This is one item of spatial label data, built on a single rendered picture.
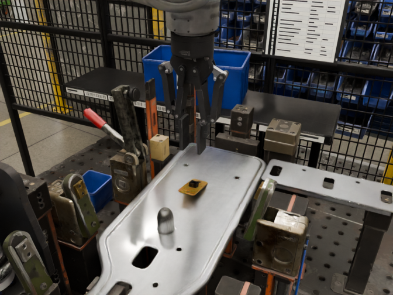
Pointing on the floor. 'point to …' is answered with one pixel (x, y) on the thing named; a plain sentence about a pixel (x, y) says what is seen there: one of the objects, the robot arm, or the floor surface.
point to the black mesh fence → (106, 33)
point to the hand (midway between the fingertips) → (192, 134)
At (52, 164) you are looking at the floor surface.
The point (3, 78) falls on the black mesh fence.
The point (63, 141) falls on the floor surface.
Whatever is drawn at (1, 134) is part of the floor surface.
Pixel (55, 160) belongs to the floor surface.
